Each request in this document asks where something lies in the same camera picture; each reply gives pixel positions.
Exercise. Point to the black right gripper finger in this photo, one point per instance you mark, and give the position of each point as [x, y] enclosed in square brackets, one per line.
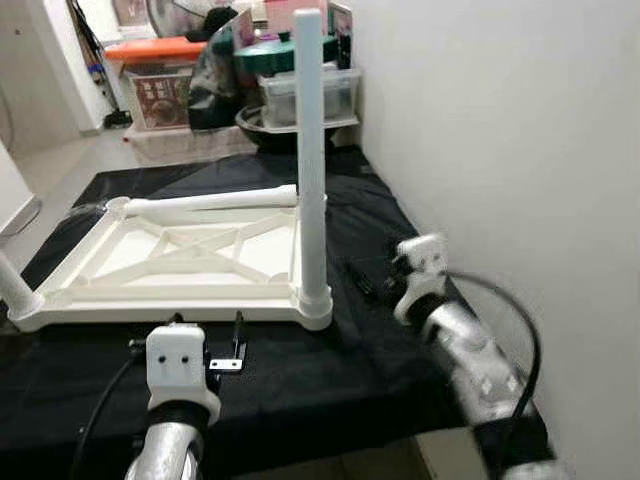
[360, 280]

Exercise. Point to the white plastic table leg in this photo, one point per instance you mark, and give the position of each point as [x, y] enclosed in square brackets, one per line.
[312, 150]
[18, 285]
[210, 200]

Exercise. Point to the silver right arm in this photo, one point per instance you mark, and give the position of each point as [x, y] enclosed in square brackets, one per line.
[480, 375]

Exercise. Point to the black table cloth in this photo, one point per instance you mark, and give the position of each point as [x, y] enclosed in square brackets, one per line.
[300, 370]

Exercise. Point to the black round wok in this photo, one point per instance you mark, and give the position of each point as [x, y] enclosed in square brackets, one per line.
[265, 135]

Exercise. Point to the beige cloth covered bench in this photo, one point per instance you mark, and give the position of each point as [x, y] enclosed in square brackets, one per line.
[180, 145]

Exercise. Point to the clear plastic storage container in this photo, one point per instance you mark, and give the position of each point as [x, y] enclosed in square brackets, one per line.
[340, 95]

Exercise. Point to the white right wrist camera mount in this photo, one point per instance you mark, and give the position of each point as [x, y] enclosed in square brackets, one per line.
[420, 275]

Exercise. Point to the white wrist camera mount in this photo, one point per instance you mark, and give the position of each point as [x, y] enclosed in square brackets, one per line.
[178, 365]
[420, 275]

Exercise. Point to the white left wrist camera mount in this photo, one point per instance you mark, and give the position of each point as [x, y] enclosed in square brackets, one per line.
[178, 365]

